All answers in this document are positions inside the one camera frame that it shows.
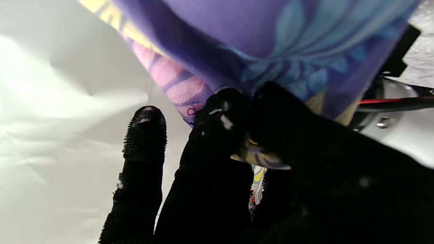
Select left arm red black cables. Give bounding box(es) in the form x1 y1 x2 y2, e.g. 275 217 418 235
358 95 434 112

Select white backdrop sheet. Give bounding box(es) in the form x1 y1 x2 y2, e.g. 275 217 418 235
0 0 192 244

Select blue leaf print pillowcase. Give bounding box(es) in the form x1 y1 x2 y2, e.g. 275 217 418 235
78 0 421 170

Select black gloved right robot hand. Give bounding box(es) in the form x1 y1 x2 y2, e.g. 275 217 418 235
98 81 434 244

